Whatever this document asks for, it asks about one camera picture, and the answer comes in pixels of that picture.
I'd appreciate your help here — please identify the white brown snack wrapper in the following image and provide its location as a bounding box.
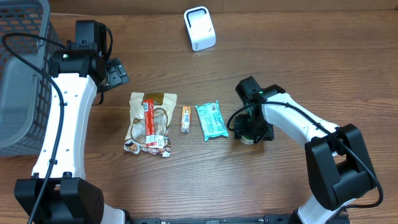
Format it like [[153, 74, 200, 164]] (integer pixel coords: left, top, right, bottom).
[[124, 92, 177, 158]]

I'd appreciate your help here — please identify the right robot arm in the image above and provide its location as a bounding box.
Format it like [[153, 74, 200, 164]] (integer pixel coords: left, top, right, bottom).
[[227, 77, 384, 223]]

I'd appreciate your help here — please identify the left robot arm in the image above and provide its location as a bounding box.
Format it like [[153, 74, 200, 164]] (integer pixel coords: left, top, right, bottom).
[[14, 20, 130, 223]]

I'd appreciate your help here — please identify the grey plastic mesh basket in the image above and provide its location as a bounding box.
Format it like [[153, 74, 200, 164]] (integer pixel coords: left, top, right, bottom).
[[1, 0, 60, 156]]

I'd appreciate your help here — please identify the white barcode scanner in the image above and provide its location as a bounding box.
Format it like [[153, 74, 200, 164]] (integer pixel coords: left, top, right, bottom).
[[183, 6, 216, 52]]

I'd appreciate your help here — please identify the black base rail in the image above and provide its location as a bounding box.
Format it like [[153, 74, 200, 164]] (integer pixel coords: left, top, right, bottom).
[[126, 214, 301, 224]]

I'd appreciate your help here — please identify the teal wipes packet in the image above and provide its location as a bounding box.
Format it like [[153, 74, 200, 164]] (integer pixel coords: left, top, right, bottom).
[[195, 100, 229, 141]]

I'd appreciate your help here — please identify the orange snack packet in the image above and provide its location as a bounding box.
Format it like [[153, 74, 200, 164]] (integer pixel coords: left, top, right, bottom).
[[180, 106, 192, 133]]

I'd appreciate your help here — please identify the green lid glass jar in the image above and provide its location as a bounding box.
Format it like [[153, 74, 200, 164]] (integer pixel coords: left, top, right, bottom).
[[240, 136, 254, 145]]

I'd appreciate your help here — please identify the red white snack bar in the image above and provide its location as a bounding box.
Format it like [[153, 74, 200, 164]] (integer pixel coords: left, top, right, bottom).
[[142, 98, 157, 147]]

